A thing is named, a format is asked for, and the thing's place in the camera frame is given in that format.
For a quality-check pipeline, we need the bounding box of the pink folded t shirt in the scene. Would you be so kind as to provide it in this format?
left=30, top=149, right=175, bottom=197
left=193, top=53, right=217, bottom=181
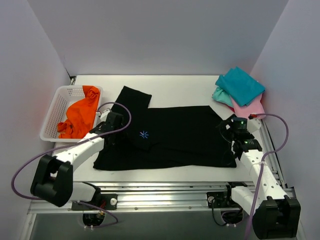
left=230, top=94, right=265, bottom=119

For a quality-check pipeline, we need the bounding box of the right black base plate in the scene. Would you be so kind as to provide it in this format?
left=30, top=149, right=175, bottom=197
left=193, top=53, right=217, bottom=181
left=206, top=191, right=237, bottom=209

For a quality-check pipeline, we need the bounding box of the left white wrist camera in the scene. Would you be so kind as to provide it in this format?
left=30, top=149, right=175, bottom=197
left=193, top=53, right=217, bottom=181
left=96, top=108, right=112, bottom=125

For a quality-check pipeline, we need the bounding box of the orange t shirt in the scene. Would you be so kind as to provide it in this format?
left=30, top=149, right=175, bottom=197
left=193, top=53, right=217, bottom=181
left=57, top=85, right=100, bottom=139

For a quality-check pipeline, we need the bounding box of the black t shirt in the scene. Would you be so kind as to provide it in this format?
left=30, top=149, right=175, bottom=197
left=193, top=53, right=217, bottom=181
left=93, top=86, right=237, bottom=171

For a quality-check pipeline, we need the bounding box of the white plastic basket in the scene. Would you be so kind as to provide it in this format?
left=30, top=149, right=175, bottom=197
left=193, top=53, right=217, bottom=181
left=40, top=85, right=104, bottom=143

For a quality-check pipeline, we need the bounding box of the teal folded t shirt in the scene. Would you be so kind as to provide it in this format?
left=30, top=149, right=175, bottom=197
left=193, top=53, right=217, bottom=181
left=215, top=66, right=266, bottom=107

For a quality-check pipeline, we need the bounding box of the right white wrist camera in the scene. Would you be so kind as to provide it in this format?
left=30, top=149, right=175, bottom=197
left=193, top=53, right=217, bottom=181
left=247, top=114, right=262, bottom=134

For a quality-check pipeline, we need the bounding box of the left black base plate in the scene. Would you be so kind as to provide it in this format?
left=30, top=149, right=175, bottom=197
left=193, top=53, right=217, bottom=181
left=71, top=193, right=118, bottom=211

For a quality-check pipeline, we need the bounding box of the mint green folded t shirt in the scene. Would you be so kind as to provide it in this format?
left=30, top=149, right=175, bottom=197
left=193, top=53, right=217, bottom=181
left=212, top=86, right=233, bottom=108

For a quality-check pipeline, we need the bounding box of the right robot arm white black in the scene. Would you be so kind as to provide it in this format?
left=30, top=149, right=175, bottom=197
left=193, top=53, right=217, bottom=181
left=218, top=113, right=301, bottom=240

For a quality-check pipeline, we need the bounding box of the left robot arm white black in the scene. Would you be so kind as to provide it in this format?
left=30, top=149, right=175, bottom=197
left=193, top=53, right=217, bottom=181
left=30, top=112, right=124, bottom=210

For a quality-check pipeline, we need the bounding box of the black thin cable loop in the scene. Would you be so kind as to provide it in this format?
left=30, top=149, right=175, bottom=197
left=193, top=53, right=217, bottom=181
left=216, top=122, right=237, bottom=167

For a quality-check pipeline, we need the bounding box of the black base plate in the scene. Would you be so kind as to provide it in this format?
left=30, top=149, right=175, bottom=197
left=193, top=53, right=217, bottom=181
left=71, top=193, right=118, bottom=211
left=206, top=191, right=237, bottom=209

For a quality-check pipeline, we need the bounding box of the aluminium rail frame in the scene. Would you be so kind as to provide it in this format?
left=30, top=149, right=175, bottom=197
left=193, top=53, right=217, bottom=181
left=29, top=122, right=305, bottom=240

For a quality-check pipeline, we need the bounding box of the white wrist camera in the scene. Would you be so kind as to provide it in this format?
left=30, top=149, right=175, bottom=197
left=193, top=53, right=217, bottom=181
left=247, top=114, right=262, bottom=134
left=96, top=108, right=112, bottom=125

